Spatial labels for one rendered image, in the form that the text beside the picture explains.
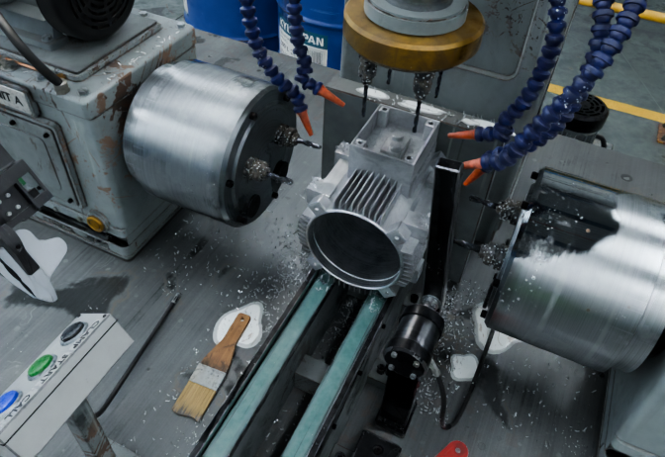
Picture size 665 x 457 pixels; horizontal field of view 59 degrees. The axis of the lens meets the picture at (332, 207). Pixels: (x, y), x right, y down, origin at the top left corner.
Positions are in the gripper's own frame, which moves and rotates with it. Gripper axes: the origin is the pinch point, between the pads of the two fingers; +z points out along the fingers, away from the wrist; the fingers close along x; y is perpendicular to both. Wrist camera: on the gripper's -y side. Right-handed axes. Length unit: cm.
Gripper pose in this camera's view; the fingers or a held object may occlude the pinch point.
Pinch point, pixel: (42, 297)
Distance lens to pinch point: 75.0
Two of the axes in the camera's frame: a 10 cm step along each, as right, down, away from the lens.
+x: -7.8, 1.1, 6.1
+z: 4.5, 7.8, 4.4
